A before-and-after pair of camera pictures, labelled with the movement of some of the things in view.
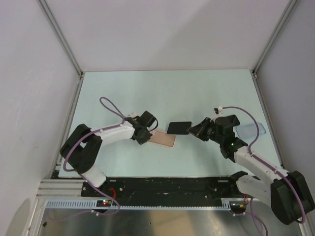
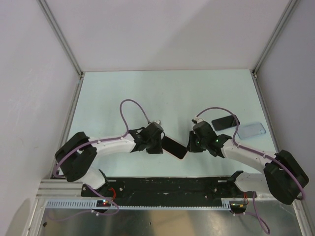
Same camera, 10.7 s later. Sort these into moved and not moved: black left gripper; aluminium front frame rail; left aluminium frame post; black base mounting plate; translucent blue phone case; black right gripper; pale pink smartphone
Moved: black right gripper; pale pink smartphone; black left gripper
Not moved: aluminium front frame rail; left aluminium frame post; black base mounting plate; translucent blue phone case
